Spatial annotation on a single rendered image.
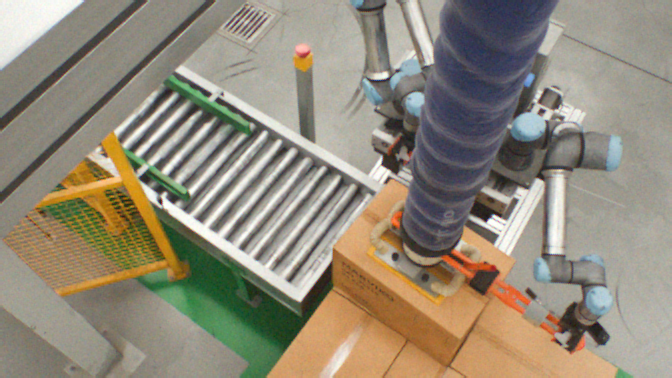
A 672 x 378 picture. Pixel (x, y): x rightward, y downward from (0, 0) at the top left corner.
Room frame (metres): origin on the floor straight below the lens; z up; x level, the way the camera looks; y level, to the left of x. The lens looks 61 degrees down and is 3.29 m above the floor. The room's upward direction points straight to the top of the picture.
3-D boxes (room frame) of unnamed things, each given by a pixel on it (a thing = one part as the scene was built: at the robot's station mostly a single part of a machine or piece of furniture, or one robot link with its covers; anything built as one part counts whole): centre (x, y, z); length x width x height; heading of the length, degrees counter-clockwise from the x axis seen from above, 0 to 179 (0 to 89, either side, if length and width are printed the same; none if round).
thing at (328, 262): (1.24, -0.05, 0.58); 0.70 x 0.03 x 0.06; 145
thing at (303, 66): (1.98, 0.13, 0.50); 0.07 x 0.07 x 1.00; 55
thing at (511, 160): (1.42, -0.74, 1.09); 0.15 x 0.15 x 0.10
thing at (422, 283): (0.96, -0.29, 0.97); 0.34 x 0.10 x 0.05; 51
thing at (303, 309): (1.24, -0.05, 0.48); 0.70 x 0.03 x 0.15; 145
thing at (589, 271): (0.77, -0.80, 1.37); 0.11 x 0.11 x 0.08; 85
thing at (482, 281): (0.87, -0.55, 1.07); 0.10 x 0.08 x 0.06; 141
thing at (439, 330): (1.03, -0.36, 0.74); 0.60 x 0.40 x 0.40; 52
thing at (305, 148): (2.18, 0.72, 0.50); 2.31 x 0.05 x 0.19; 55
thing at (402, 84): (1.50, -0.28, 1.37); 0.11 x 0.11 x 0.08; 23
